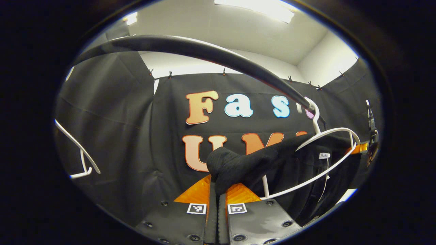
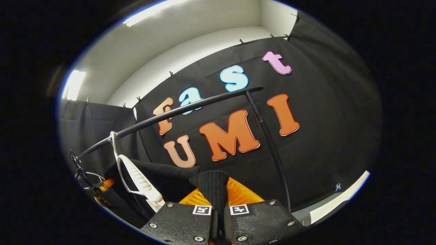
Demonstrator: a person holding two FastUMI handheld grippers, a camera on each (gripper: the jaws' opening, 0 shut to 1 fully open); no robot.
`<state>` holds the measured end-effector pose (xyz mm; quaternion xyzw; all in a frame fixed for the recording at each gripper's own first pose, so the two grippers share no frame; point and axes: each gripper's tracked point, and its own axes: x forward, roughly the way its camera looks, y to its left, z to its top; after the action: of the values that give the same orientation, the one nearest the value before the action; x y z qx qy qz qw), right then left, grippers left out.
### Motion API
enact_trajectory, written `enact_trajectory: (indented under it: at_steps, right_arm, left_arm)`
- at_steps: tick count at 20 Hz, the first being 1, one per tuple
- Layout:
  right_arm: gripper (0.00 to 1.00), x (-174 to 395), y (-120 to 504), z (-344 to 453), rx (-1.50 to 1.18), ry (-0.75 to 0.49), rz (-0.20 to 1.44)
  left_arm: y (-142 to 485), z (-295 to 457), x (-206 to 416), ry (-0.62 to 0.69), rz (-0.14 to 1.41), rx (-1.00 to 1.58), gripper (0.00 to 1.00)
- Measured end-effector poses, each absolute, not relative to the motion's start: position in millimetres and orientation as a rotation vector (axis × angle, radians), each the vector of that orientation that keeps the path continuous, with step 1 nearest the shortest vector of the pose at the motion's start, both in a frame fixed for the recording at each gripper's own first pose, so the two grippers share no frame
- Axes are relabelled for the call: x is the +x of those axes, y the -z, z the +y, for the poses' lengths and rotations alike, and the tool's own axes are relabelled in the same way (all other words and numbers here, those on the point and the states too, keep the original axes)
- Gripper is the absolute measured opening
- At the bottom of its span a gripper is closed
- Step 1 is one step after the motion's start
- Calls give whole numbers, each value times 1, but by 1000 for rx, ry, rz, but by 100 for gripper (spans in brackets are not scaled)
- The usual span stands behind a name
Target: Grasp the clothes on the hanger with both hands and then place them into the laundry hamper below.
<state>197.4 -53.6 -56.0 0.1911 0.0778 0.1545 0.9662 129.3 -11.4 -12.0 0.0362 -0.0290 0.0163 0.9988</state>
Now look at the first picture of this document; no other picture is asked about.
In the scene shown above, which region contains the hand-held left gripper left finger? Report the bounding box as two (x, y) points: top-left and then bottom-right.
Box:
(136, 175), (218, 245)

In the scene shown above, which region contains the white plastic clothes hanger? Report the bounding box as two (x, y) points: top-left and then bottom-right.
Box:
(260, 97), (361, 200)
(54, 118), (101, 179)

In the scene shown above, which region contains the white hang tag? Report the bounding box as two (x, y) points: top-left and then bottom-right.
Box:
(319, 159), (331, 202)

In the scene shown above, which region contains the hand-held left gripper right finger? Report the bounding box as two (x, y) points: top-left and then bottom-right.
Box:
(218, 183), (302, 245)

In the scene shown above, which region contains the black knit garment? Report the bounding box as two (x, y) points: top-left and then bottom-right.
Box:
(206, 132), (362, 227)

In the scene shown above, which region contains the white box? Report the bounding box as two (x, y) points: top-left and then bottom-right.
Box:
(335, 188), (358, 205)

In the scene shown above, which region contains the row of black clips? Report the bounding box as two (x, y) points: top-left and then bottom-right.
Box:
(149, 67), (345, 91)

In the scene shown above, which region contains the black backdrop cloth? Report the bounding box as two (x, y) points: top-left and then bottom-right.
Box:
(54, 31), (383, 235)

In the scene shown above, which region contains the black clothes rack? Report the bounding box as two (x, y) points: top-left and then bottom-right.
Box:
(73, 34), (326, 128)

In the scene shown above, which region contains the long ceiling light panel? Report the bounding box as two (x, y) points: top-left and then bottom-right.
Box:
(214, 0), (295, 24)

